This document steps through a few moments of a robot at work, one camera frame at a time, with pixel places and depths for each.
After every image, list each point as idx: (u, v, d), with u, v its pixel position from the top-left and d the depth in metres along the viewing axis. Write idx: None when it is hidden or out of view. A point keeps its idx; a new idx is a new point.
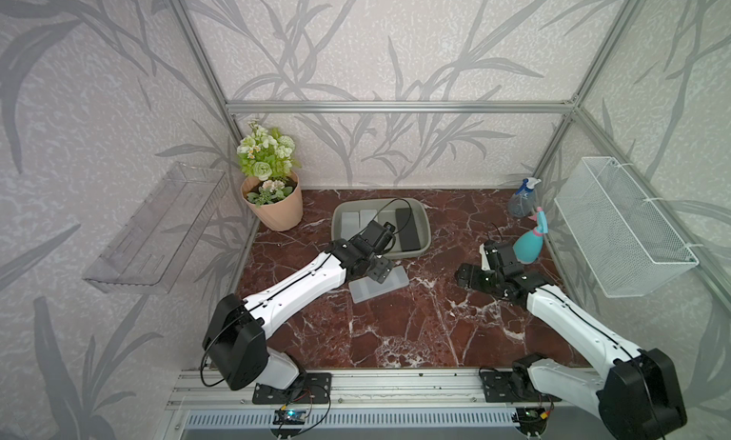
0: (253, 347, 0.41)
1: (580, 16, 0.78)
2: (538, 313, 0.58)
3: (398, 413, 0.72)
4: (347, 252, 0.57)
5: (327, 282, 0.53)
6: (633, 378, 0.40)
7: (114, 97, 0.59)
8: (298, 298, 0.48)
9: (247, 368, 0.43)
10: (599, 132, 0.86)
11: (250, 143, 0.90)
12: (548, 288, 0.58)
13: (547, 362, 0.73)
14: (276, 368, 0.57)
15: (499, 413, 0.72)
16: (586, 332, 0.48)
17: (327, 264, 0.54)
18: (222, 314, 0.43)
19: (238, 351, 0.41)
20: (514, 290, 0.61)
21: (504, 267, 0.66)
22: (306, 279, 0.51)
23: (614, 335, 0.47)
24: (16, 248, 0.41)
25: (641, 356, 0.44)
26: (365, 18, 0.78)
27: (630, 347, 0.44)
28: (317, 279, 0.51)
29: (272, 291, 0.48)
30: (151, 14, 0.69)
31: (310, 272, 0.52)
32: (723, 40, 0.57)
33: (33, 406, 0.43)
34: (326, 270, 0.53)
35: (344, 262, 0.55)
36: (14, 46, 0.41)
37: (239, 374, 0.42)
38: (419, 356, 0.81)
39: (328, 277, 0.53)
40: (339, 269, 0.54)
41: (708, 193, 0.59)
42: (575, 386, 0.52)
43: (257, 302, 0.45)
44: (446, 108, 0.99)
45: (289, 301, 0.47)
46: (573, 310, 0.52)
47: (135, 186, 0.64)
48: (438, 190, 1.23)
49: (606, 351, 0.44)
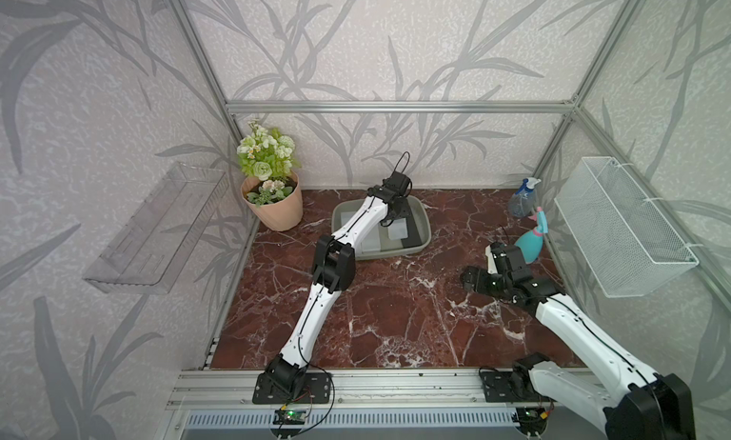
0: (350, 260, 0.65)
1: (580, 15, 0.78)
2: (547, 323, 0.56)
3: (399, 412, 0.72)
4: (385, 193, 0.78)
5: (378, 213, 0.76)
6: (647, 405, 0.39)
7: (114, 97, 0.59)
8: (365, 229, 0.72)
9: (347, 273, 0.67)
10: (600, 132, 0.86)
11: (250, 143, 0.90)
12: (559, 297, 0.56)
13: (549, 364, 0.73)
14: (317, 325, 0.69)
15: (499, 413, 0.72)
16: (601, 351, 0.46)
17: (374, 204, 0.75)
18: (318, 247, 0.66)
19: (344, 264, 0.64)
20: (523, 296, 0.59)
21: (513, 271, 0.64)
22: (366, 214, 0.73)
23: (629, 357, 0.45)
24: (16, 248, 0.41)
25: (656, 381, 0.42)
26: (365, 19, 0.78)
27: (646, 371, 0.43)
28: (372, 213, 0.73)
29: (347, 227, 0.69)
30: (151, 14, 0.69)
31: (366, 210, 0.73)
32: (723, 40, 0.57)
33: (33, 406, 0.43)
34: (376, 207, 0.75)
35: (385, 200, 0.76)
36: (14, 46, 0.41)
37: (344, 277, 0.66)
38: (419, 356, 0.81)
39: (379, 210, 0.75)
40: (385, 203, 0.76)
41: (708, 193, 0.59)
42: (579, 396, 0.52)
43: (340, 233, 0.68)
44: (446, 108, 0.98)
45: (361, 230, 0.70)
46: (586, 323, 0.50)
47: (135, 185, 0.64)
48: (438, 190, 1.23)
49: (622, 374, 0.43)
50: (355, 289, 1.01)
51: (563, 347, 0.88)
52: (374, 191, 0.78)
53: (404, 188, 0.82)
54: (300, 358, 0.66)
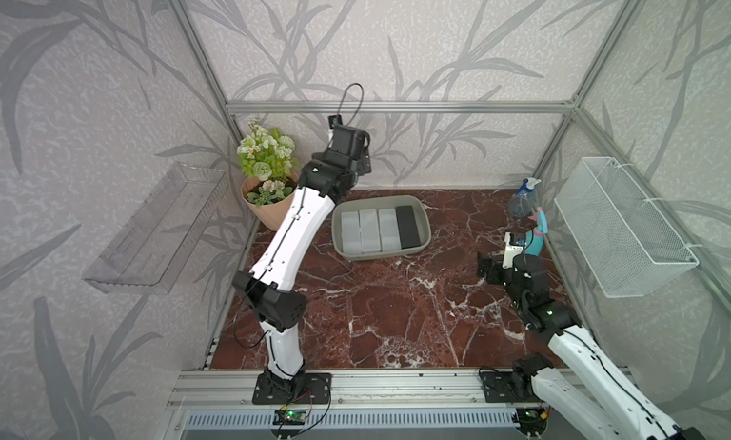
0: (283, 302, 0.46)
1: (580, 16, 0.78)
2: (561, 355, 0.54)
3: (398, 413, 0.72)
4: (324, 172, 0.52)
5: (316, 219, 0.51)
6: None
7: (114, 97, 0.59)
8: (299, 245, 0.49)
9: (293, 311, 0.51)
10: (600, 132, 0.86)
11: (250, 143, 0.90)
12: (574, 330, 0.54)
13: (556, 373, 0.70)
14: (291, 347, 0.62)
15: (499, 413, 0.72)
16: (616, 395, 0.45)
17: (307, 199, 0.50)
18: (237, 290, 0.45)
19: (276, 310, 0.45)
20: (536, 323, 0.57)
21: (531, 295, 0.60)
22: (297, 227, 0.49)
23: (648, 404, 0.44)
24: (16, 248, 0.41)
25: (676, 435, 0.42)
26: (365, 18, 0.78)
27: (666, 422, 0.42)
28: (306, 220, 0.49)
29: (269, 253, 0.48)
30: (151, 14, 0.69)
31: (295, 216, 0.49)
32: (723, 40, 0.57)
33: (33, 406, 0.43)
34: (309, 207, 0.50)
35: (321, 191, 0.50)
36: (14, 46, 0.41)
37: (286, 320, 0.50)
38: (419, 356, 0.81)
39: (316, 210, 0.50)
40: (321, 198, 0.50)
41: (708, 193, 0.59)
42: (586, 421, 0.52)
43: (262, 268, 0.47)
44: (446, 108, 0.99)
45: (289, 253, 0.48)
46: (603, 363, 0.49)
47: (135, 186, 0.64)
48: (438, 190, 1.23)
49: (641, 425, 0.42)
50: (355, 289, 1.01)
51: None
52: (306, 176, 0.52)
53: (352, 153, 0.57)
54: (286, 374, 0.63)
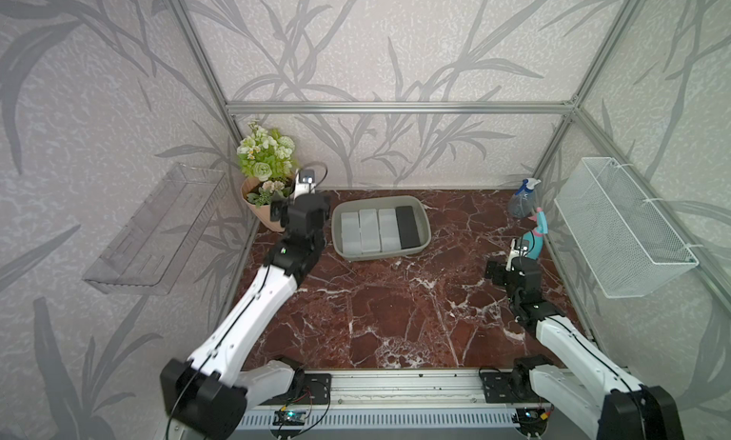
0: (219, 400, 0.38)
1: (580, 16, 0.78)
2: (547, 343, 0.58)
3: (398, 413, 0.72)
4: (286, 260, 0.51)
5: (277, 299, 0.50)
6: (627, 409, 0.41)
7: (114, 98, 0.59)
8: (252, 329, 0.45)
9: (229, 414, 0.42)
10: (599, 133, 0.86)
11: (250, 143, 0.90)
12: (558, 318, 0.59)
13: (552, 370, 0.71)
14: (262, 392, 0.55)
15: (499, 413, 0.72)
16: (588, 363, 0.49)
17: (270, 280, 0.49)
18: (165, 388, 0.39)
19: (208, 410, 0.37)
20: (523, 316, 0.63)
21: (523, 292, 0.66)
22: (253, 309, 0.45)
23: (618, 370, 0.47)
24: (16, 248, 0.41)
25: (642, 391, 0.44)
26: (365, 19, 0.78)
27: (632, 381, 0.44)
28: (266, 301, 0.47)
29: (218, 336, 0.42)
30: (151, 14, 0.69)
31: (255, 296, 0.47)
32: (723, 41, 0.57)
33: (33, 407, 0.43)
34: (272, 286, 0.48)
35: (286, 272, 0.50)
36: (14, 47, 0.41)
37: (216, 430, 0.39)
38: (419, 357, 0.81)
39: (278, 294, 0.49)
40: (286, 279, 0.50)
41: (708, 193, 0.59)
42: (576, 405, 0.52)
43: (205, 353, 0.41)
44: (446, 108, 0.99)
45: (240, 336, 0.43)
46: (580, 340, 0.53)
47: (135, 186, 0.64)
48: (438, 190, 1.23)
49: (607, 383, 0.45)
50: (355, 289, 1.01)
51: None
52: (271, 257, 0.52)
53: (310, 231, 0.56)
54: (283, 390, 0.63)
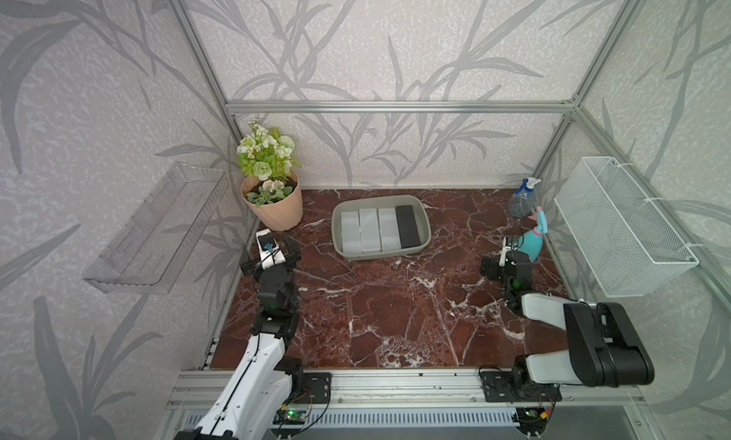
0: None
1: (580, 16, 0.78)
2: (530, 312, 0.65)
3: (398, 413, 0.72)
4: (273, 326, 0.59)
5: (270, 362, 0.54)
6: (583, 310, 0.48)
7: (114, 97, 0.59)
8: (254, 390, 0.49)
9: None
10: (600, 132, 0.86)
11: (250, 143, 0.90)
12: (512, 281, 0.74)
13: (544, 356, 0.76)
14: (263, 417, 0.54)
15: (499, 413, 0.72)
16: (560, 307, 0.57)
17: (263, 343, 0.55)
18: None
19: None
20: (513, 301, 0.71)
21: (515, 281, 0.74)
22: (251, 370, 0.50)
23: None
24: (16, 248, 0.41)
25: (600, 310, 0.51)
26: (365, 18, 0.78)
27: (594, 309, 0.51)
28: (263, 361, 0.52)
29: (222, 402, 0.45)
30: (151, 14, 0.69)
31: (251, 360, 0.52)
32: (723, 40, 0.57)
33: (33, 406, 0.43)
34: (266, 348, 0.54)
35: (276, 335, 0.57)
36: (13, 45, 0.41)
37: None
38: (419, 356, 0.81)
39: (267, 357, 0.53)
40: (276, 340, 0.56)
41: (708, 193, 0.59)
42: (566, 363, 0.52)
43: (212, 418, 0.43)
44: (446, 108, 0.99)
45: (246, 395, 0.47)
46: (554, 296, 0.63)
47: (135, 186, 0.64)
48: (438, 190, 1.23)
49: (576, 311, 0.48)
50: (355, 289, 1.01)
51: (564, 346, 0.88)
52: (259, 326, 0.59)
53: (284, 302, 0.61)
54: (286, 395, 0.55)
